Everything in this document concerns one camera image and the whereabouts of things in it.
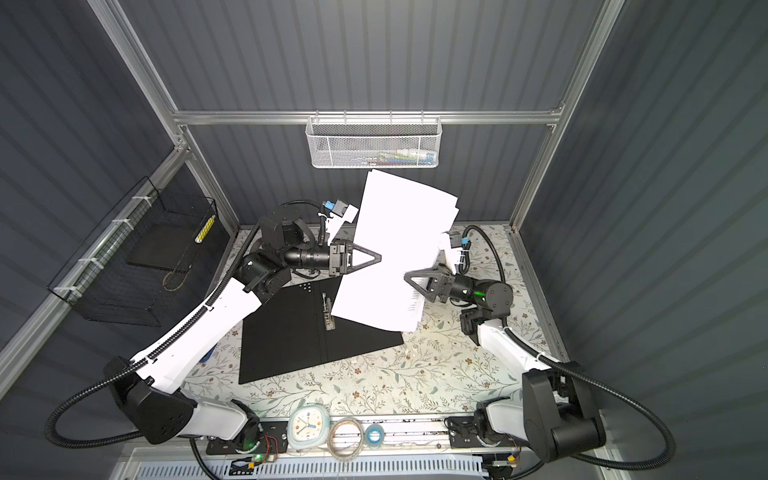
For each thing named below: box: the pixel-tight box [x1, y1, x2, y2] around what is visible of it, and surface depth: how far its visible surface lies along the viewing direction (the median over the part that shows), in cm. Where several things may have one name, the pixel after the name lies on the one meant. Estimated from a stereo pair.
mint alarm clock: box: [287, 404, 331, 449], surface depth 75 cm
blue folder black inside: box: [238, 275, 404, 384], surface depth 89 cm
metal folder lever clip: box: [322, 292, 336, 331], surface depth 97 cm
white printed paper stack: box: [332, 169, 460, 332], surface depth 60 cm
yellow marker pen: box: [194, 214, 216, 243], surface depth 83 cm
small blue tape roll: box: [364, 423, 385, 448], surface depth 76 cm
